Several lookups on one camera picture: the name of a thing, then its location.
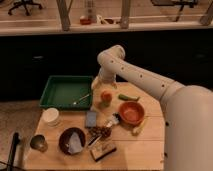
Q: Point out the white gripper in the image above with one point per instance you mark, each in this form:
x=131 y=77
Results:
x=100 y=81

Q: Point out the red apple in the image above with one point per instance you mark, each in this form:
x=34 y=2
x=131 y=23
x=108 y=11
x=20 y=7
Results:
x=106 y=96

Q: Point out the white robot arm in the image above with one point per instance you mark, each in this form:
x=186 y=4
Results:
x=187 y=110

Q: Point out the white plastic cup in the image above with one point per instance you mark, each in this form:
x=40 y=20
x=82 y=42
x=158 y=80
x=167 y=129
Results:
x=51 y=116

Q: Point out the small metal cup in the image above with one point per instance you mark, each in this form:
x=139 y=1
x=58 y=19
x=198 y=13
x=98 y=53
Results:
x=39 y=143

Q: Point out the green chili pepper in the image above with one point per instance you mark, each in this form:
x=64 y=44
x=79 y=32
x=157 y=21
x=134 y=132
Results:
x=127 y=98

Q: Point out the metal spoon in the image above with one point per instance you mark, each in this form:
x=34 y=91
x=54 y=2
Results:
x=80 y=99

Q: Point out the blue sponge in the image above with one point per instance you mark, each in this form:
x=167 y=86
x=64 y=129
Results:
x=91 y=117

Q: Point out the black white brush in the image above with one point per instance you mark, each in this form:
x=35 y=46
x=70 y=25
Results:
x=113 y=120

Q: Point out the orange bowl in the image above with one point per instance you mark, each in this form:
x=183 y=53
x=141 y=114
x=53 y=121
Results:
x=131 y=112

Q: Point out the green plastic tray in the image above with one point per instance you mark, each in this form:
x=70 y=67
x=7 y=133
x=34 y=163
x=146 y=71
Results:
x=62 y=90

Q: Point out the brown pine cone bunch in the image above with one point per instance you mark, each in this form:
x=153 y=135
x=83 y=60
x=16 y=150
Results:
x=104 y=132

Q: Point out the banana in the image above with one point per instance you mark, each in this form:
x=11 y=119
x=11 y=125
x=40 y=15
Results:
x=139 y=128

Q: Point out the red white bottle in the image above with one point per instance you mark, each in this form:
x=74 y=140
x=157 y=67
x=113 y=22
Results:
x=89 y=15

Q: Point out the wooden board eraser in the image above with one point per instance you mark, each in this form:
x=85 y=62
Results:
x=100 y=151

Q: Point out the dark brown bowl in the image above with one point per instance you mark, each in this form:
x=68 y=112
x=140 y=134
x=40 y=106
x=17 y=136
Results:
x=65 y=136

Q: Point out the crumpled blue white cloth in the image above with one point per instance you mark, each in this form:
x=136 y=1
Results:
x=74 y=144

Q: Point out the black pole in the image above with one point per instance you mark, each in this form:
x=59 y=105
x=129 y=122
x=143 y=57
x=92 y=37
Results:
x=15 y=142

